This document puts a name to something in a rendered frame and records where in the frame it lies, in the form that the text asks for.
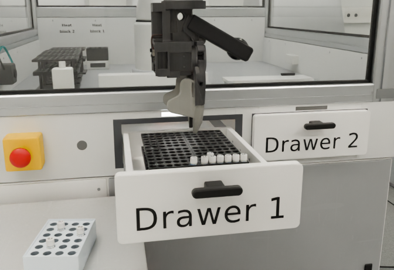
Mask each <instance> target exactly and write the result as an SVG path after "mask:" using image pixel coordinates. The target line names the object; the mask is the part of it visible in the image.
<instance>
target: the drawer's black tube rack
mask: <svg viewBox="0 0 394 270"><path fill-rule="evenodd" d="M141 139H142V144H143V146H142V147H141V151H142V157H143V160H144V165H145V170H149V169H148V165H158V164H167V163H185V162H190V157H191V156H196V157H197V158H198V163H199V162H201V156H207V153H208V152H213V153H214V155H215V156H216V160H217V155H223V156H224V159H225V155H226V154H230V155H231V156H233V154H239V155H240V154H241V153H240V152H239V150H238V149H237V148H236V147H235V146H234V145H233V144H232V143H231V141H230V140H228V139H227V137H226V136H225V135H224V134H223V133H222V132H221V131H220V130H219V129H218V130H205V131H198V132H197V133H195V134H193V131H182V132H159V133H147V134H141ZM239 159H240V156H239ZM199 165H200V163H199Z"/></svg>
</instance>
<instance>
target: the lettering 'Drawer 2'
mask: <svg viewBox="0 0 394 270"><path fill-rule="evenodd" d="M353 134H354V135H356V138H355V139H354V141H353V142H352V143H351V144H350V145H349V146H348V147H349V148H355V147H357V145H356V146H351V145H352V144H353V143H354V142H355V141H356V140H357V138H358V134H357V133H354V132H353V133H350V134H349V135H353ZM269 139H274V140H275V141H276V148H275V149H274V150H272V151H268V140H269ZM325 139H327V140H328V142H326V143H323V140H325ZM337 139H340V137H337V138H334V146H333V149H335V142H336V140H337ZM294 141H297V142H298V144H293V145H291V147H290V149H291V151H296V150H298V151H299V150H300V141H299V140H297V139H295V140H292V141H291V142H294ZM317 141H318V139H316V140H315V144H314V146H313V141H312V139H310V140H309V143H308V146H307V145H306V141H305V139H304V145H305V150H306V151H307V150H308V148H309V145H310V142H311V146H312V150H315V146H316V144H317ZM285 142H289V140H286V141H283V142H282V152H284V144H285ZM322 144H330V139H329V138H323V139H322V140H321V142H320V147H321V148H322V149H329V148H330V147H327V148H323V147H322ZM294 145H298V148H297V149H295V150H293V146H294ZM277 149H278V140H277V139H276V138H266V153H269V152H274V151H276V150H277Z"/></svg>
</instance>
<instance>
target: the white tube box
mask: <svg viewBox="0 0 394 270"><path fill-rule="evenodd" d="M60 220H63V221H64V225H65V227H64V231H58V229H57V222H58V221H60ZM80 225H82V226H84V236H82V237H78V236H77V230H76V228H77V227H78V226H80ZM49 237H53V238H54V239H55V247H54V248H52V249H47V245H46V239H47V238H49ZM96 238H97V234H96V219H95V218H84V219H48V221H47V222H46V224H45V225H44V226H43V228H42V229H41V231H40V232H39V234H38V235H37V236H36V238H35V239H34V241H33V242H32V243H31V245H30V247H29V248H28V249H27V251H26V252H25V254H24V255H23V267H24V270H83V268H84V266H85V264H86V262H87V259H88V257H89V255H90V252H91V249H92V247H93V245H94V242H95V240H96Z"/></svg>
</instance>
